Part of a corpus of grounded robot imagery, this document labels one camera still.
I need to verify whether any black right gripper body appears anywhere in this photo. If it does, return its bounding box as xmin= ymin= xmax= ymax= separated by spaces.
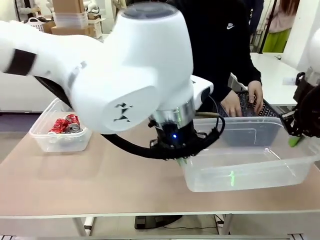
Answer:
xmin=293 ymin=72 xmax=320 ymax=139

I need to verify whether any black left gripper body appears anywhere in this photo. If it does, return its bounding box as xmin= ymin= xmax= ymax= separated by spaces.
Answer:
xmin=149 ymin=119 xmax=201 ymax=161

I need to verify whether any black perforated plastic crate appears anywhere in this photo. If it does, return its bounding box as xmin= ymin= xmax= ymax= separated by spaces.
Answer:
xmin=219 ymin=90 xmax=281 ymax=118

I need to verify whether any clear plastic bin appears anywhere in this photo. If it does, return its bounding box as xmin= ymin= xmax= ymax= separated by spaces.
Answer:
xmin=29 ymin=96 xmax=93 ymax=153
xmin=179 ymin=115 xmax=320 ymax=193

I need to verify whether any crushed red soda can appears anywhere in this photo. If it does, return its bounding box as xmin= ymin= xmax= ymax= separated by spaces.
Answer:
xmin=65 ymin=123 xmax=84 ymax=134
xmin=64 ymin=113 xmax=81 ymax=126
xmin=48 ymin=118 xmax=69 ymax=135

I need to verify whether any person's right forearm black sleeve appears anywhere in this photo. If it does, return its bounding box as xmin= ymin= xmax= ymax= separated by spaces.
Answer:
xmin=217 ymin=72 xmax=234 ymax=104

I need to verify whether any person's left forearm black sleeve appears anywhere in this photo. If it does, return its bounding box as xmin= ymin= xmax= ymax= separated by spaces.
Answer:
xmin=233 ymin=47 xmax=262 ymax=87

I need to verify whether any white slotted plastic basket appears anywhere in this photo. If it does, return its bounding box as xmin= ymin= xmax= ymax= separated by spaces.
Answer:
xmin=25 ymin=16 xmax=48 ymax=32

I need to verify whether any person's left hand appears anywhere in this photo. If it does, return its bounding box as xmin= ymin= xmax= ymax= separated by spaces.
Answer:
xmin=247 ymin=79 xmax=265 ymax=114

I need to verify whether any person's right hand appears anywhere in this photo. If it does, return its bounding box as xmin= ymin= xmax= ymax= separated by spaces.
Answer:
xmin=220 ymin=95 xmax=243 ymax=118

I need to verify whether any white table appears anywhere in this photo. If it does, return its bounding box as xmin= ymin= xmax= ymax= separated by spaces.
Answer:
xmin=229 ymin=51 xmax=301 ymax=107

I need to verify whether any black base under table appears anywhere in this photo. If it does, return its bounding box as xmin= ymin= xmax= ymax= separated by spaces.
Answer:
xmin=134 ymin=215 xmax=183 ymax=231

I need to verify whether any white power strip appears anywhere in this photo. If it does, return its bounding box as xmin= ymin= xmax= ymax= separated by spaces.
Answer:
xmin=214 ymin=214 xmax=226 ymax=229

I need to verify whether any white table leg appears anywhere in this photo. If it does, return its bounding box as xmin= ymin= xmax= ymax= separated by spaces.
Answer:
xmin=214 ymin=214 xmax=235 ymax=236
xmin=72 ymin=216 xmax=96 ymax=237

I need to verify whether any person in pink and lime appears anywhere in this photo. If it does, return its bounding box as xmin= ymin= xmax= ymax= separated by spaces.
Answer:
xmin=261 ymin=0 xmax=294 ymax=54

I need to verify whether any black stand pole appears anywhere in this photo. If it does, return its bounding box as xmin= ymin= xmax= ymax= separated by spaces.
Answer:
xmin=259 ymin=0 xmax=277 ymax=54

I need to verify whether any person in black top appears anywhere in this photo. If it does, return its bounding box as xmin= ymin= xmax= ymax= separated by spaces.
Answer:
xmin=164 ymin=0 xmax=262 ymax=118

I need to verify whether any person in navy top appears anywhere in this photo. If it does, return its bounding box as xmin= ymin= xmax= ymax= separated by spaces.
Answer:
xmin=246 ymin=0 xmax=265 ymax=52

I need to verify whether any flat cardboard box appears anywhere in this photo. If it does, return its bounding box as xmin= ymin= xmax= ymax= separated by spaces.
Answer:
xmin=50 ymin=24 xmax=95 ymax=38

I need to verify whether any stack of clear plastic tubs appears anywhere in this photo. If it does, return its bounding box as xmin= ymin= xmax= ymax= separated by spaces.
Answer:
xmin=53 ymin=11 xmax=89 ymax=28

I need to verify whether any tall cardboard box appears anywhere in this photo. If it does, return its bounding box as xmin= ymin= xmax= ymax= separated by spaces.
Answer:
xmin=51 ymin=0 xmax=85 ymax=14

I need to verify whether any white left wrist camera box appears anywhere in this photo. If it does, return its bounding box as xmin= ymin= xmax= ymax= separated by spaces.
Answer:
xmin=190 ymin=74 xmax=215 ymax=111

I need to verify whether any black strap on left arm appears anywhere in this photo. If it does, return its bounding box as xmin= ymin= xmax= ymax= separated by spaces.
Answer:
xmin=9 ymin=48 xmax=38 ymax=76

